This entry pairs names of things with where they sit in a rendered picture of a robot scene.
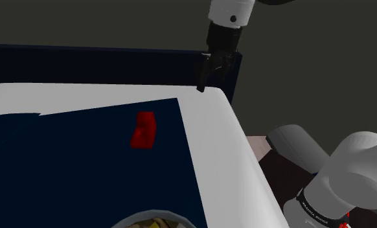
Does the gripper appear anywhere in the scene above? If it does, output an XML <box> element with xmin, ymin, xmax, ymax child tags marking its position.
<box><xmin>196</xmin><ymin>20</ymin><xmax>242</xmax><ymax>93</ymax></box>

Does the red block-shaped object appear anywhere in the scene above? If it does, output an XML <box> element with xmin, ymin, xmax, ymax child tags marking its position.
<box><xmin>130</xmin><ymin>111</ymin><xmax>157</xmax><ymax>150</ymax></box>

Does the dark blue blanket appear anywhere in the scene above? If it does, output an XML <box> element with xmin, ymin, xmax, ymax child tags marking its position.
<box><xmin>0</xmin><ymin>97</ymin><xmax>208</xmax><ymax>228</ymax></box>

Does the grey bowl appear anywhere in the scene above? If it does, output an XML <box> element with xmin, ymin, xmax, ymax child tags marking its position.
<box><xmin>110</xmin><ymin>209</ymin><xmax>198</xmax><ymax>228</ymax></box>

